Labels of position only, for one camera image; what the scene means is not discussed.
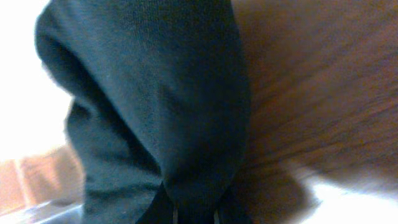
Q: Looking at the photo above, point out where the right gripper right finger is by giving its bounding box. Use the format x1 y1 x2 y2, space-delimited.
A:
216 188 253 224

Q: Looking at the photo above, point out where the clear plastic storage bin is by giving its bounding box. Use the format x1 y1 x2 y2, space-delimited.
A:
1 201 83 224

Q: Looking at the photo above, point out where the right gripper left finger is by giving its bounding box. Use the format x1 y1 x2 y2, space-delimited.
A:
136 184 174 224

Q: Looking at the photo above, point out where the green garment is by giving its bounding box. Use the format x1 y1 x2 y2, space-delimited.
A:
35 0 250 224

